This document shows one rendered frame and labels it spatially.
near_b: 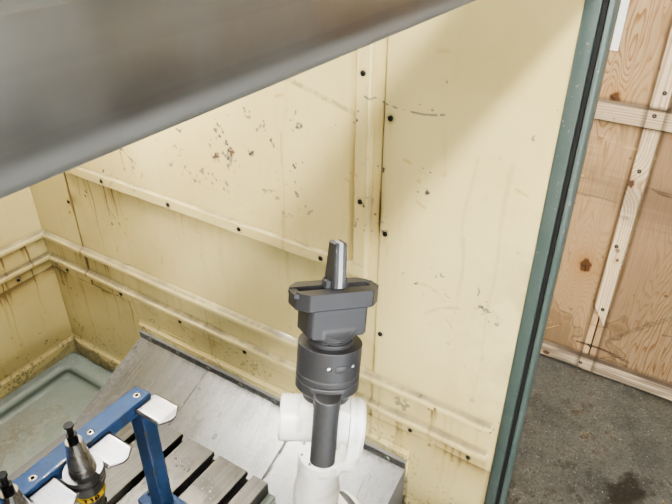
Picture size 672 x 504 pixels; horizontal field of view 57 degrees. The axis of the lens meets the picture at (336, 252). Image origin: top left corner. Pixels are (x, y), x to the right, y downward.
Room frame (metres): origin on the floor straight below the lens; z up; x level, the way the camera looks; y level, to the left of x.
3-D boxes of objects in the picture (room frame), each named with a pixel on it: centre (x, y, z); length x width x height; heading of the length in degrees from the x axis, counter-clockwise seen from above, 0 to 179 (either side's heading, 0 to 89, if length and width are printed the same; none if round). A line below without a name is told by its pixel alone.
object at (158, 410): (0.81, 0.32, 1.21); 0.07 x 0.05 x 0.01; 57
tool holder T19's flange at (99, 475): (0.67, 0.41, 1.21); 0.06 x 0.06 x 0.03
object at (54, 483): (0.62, 0.44, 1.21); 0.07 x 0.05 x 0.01; 57
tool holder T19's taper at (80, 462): (0.67, 0.41, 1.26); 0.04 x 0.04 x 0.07
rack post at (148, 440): (0.84, 0.37, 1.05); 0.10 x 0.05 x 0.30; 57
